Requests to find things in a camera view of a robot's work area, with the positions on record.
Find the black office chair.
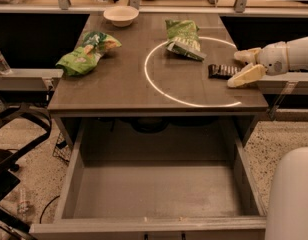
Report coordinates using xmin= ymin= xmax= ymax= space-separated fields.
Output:
xmin=0 ymin=104 xmax=52 ymax=240

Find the white paper bowl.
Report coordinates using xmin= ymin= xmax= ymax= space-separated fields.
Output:
xmin=103 ymin=6 xmax=139 ymax=27

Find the green rice chip bag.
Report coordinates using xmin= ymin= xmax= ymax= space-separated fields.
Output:
xmin=56 ymin=31 xmax=122 ymax=76

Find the green jalapeno chip bag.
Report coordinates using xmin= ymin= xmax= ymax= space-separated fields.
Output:
xmin=165 ymin=19 xmax=206 ymax=61

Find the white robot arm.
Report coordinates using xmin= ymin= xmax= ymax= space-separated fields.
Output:
xmin=227 ymin=36 xmax=308 ymax=240

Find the dark chocolate rxbar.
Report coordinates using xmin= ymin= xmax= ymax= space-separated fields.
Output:
xmin=208 ymin=64 xmax=241 ymax=80

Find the black floor cable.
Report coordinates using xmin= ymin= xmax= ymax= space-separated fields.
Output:
xmin=39 ymin=194 xmax=61 ymax=224

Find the grey cabinet with open drawer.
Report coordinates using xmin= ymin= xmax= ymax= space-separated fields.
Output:
xmin=31 ymin=13 xmax=267 ymax=240

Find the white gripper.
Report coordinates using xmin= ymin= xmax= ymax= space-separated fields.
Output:
xmin=227 ymin=42 xmax=288 ymax=88

